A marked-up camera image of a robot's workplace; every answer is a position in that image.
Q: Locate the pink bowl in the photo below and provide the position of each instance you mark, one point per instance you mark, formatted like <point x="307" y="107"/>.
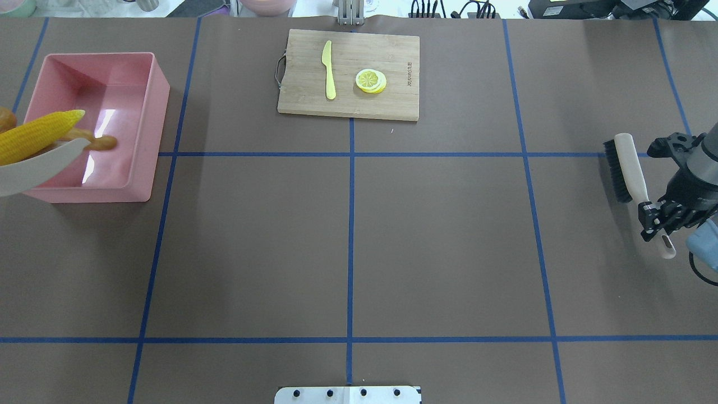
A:
<point x="269" y="7"/>

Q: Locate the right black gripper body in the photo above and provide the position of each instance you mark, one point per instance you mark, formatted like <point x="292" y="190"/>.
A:
<point x="693" y="193"/>

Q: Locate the pink plastic bin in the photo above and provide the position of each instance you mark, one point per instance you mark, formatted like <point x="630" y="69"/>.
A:
<point x="124" y="95"/>

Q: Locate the wooden cutting board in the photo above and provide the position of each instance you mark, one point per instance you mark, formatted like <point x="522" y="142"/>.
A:
<point x="302" y="88"/>

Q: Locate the beige plastic dustpan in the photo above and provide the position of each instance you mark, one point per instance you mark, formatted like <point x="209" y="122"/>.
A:
<point x="24" y="175"/>

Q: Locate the yellow lemon slices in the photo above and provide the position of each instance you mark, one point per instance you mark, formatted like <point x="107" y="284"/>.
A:
<point x="371" y="81"/>

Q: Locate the yellow toy corn cob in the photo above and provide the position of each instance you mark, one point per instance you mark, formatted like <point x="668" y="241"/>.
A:
<point x="25" y="140"/>

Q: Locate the yellow plastic knife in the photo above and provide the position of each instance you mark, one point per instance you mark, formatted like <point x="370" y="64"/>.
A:
<point x="327" y="61"/>

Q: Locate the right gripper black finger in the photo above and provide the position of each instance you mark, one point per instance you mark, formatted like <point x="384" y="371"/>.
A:
<point x="651" y="215"/>

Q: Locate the brown toy potato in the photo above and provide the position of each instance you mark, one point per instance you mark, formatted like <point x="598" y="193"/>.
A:
<point x="7" y="120"/>

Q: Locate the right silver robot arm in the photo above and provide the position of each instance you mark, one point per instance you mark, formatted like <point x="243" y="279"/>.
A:
<point x="703" y="242"/>

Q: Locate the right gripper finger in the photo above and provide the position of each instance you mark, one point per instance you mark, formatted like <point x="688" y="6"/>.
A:
<point x="671" y="224"/>

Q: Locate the tan toy ginger root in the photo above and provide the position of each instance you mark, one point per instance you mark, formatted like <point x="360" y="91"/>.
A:
<point x="96" y="143"/>

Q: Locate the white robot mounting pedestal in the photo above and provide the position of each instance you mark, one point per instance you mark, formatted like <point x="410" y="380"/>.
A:
<point x="350" y="394"/>

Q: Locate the beige hand brush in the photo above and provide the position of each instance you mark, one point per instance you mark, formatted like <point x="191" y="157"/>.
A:
<point x="629" y="184"/>

